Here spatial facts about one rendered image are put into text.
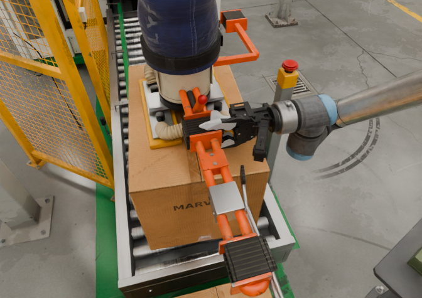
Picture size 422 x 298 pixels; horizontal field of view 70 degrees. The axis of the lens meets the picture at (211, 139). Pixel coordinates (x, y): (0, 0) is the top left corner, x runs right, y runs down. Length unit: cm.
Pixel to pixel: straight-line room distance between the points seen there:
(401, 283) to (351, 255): 87
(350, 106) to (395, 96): 13
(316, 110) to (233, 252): 44
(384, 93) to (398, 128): 203
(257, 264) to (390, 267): 73
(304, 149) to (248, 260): 45
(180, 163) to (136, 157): 13
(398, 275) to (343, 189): 114
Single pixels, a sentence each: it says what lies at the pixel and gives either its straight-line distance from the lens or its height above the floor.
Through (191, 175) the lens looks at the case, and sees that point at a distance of 86.
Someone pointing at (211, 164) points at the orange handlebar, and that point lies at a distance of 70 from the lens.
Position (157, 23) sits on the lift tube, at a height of 143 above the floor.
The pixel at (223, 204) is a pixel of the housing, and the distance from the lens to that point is 64.
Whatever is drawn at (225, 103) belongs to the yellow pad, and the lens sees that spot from 103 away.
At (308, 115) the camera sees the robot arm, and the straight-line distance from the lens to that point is 83.
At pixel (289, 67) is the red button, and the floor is 104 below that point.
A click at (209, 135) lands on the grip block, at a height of 124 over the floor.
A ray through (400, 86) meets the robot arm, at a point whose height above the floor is 132.
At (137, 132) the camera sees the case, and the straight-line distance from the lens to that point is 99.
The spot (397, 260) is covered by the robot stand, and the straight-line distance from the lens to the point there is 127.
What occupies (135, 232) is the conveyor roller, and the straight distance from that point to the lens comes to 140.
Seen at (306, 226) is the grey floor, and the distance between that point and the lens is 207.
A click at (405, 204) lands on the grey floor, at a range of 243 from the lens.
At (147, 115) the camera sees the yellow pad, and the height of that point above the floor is 110.
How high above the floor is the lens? 178
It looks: 48 degrees down
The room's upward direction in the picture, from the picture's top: straight up
